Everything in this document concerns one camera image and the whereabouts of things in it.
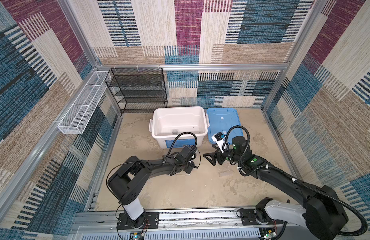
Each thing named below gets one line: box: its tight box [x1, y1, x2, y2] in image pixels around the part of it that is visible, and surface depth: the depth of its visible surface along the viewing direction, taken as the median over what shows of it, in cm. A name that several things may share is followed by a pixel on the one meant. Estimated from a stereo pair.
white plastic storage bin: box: [148, 106, 210, 149], surface depth 101 cm
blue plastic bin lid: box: [206, 108, 244, 145], surface depth 118 cm
